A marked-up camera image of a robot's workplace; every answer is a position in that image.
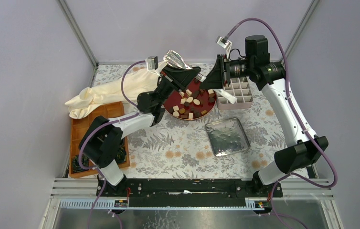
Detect floral table mat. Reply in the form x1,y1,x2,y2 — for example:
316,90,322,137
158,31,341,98
122,82,286,179

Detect wooden compartment tray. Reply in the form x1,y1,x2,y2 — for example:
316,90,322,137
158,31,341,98
69,102,131,179

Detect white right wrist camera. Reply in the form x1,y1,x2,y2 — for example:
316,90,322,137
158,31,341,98
216,36,232,58

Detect red round tray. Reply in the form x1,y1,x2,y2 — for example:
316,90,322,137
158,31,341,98
163,79,217,121

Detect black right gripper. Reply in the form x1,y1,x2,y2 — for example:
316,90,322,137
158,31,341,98
199,55,253,90

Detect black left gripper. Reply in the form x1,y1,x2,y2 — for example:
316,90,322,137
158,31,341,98
152,63,197,108

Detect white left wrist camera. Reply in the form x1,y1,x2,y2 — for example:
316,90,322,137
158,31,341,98
145,56,166,76

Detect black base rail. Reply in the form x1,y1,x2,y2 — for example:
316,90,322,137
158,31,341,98
96,178,283,208

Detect cream cloth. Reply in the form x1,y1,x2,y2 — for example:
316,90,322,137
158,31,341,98
64,67,158,119

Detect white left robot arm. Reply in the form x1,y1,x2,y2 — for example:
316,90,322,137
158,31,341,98
78,66,201,196

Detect silver tin lid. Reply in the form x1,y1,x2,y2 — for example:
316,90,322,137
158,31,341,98
205,117,251,157

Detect silver metal tongs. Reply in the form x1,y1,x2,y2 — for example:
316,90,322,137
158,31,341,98
163,50,192,70

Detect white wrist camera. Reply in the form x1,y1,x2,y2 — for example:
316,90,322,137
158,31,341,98
216,36,232,58
145,56,166,76

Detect pink tin with white dividers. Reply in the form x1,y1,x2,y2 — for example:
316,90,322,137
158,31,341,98
217,77,253,110

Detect black paper cup liners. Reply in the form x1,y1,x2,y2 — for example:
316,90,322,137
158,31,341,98
72,145,127,173

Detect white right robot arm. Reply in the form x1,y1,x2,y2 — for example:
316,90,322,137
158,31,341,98
201,35,328,197

